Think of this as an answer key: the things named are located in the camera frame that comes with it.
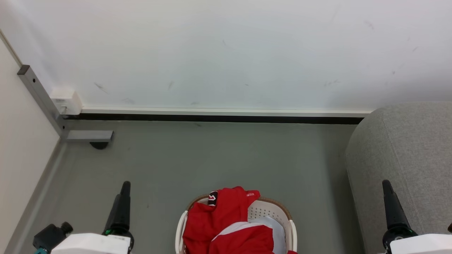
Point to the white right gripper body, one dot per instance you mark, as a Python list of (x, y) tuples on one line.
[(420, 245)]

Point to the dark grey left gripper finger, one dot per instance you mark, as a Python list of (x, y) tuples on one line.
[(120, 208)]

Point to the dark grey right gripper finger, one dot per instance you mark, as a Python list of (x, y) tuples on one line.
[(393, 208)]

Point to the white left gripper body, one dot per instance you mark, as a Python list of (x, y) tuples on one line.
[(95, 244)]

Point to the red and white garment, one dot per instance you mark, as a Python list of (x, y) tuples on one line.
[(222, 218)]

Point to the grey fabric sofa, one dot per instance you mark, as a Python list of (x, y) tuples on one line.
[(409, 148)]

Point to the black round foot pad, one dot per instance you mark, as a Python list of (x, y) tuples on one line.
[(99, 145)]

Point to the white plastic laundry basket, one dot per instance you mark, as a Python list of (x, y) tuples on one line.
[(265, 211)]

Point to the white and black baseboard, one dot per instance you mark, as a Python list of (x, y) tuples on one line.
[(219, 115)]

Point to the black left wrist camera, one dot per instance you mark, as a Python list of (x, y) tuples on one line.
[(52, 237)]

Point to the white wall box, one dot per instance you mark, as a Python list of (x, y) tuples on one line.
[(67, 101)]

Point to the grey metal frame leg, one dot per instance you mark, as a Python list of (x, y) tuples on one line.
[(46, 102)]

